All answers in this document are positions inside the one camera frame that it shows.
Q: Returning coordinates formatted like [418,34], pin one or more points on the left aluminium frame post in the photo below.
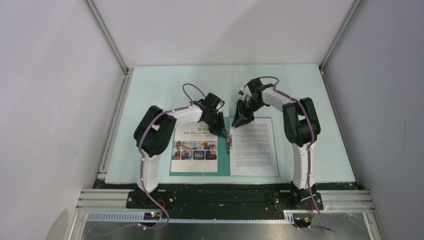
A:
[106,34]

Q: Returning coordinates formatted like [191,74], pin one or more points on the aluminium frame post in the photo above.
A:
[343,29]
[106,34]

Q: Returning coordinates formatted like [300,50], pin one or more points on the right aluminium frame post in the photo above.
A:
[343,29]

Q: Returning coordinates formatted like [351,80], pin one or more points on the metal folder clip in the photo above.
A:
[229,144]

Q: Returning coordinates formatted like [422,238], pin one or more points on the white slotted cable duct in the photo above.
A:
[141,217]

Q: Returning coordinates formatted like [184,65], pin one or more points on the right controller board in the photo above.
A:
[302,222]

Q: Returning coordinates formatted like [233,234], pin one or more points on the teal green folder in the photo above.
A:
[223,157]

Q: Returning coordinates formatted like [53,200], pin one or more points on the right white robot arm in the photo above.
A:
[300,124]

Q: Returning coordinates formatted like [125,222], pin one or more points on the light blue table mat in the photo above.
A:
[170,87]

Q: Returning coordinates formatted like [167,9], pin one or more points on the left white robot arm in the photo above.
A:
[154,133]

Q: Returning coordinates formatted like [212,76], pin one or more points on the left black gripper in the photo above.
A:
[219,129]

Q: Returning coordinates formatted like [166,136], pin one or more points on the left controller board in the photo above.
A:
[152,216]

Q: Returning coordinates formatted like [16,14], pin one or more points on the controller board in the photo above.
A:
[302,222]
[152,216]

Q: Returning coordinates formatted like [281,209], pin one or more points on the printed paper file top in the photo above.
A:
[194,150]

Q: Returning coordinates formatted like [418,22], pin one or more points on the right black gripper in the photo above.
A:
[241,121]

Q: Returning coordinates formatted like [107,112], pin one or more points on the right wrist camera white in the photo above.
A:
[244,96]

